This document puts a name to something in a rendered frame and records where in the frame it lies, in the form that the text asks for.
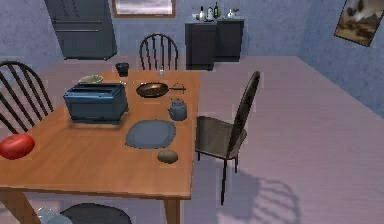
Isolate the brown wooden dining table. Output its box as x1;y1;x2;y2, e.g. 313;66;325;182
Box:
0;67;202;224

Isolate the dark wooden spindle chair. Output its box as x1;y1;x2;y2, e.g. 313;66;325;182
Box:
138;32;180;71
194;70;261;206
0;60;54;135

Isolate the blue grey plate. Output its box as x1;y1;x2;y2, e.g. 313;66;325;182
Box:
125;119;177;150

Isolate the dark round chair seat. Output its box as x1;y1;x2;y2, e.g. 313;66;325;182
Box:
59;202;133;224

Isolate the dark grey fridge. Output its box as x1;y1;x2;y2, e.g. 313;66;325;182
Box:
44;0;118;61

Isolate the wood framed window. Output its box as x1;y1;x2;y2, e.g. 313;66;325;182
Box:
111;0;176;19

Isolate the brown potato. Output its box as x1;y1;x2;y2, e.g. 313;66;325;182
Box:
157;148;179;165

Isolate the blue grey kettle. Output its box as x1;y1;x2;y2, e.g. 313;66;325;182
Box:
167;97;188;122

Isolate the red tomato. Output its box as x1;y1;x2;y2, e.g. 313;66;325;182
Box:
0;133;36;161

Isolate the pale green bowl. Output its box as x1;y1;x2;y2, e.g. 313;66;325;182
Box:
77;74;105;85

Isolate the black mug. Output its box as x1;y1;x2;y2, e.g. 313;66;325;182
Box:
115;62;130;78

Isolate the black frying pan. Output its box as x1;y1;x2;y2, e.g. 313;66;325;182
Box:
135;82;187;99

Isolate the framed brown landscape picture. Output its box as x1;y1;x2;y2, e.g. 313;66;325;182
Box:
333;0;384;48

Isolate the black kitchen cabinet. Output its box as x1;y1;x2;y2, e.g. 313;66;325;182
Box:
184;17;245;71

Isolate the clear glass bottle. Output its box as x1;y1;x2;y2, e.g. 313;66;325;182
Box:
35;206;74;224

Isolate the blue grey toaster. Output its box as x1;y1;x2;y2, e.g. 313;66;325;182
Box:
63;82;130;126

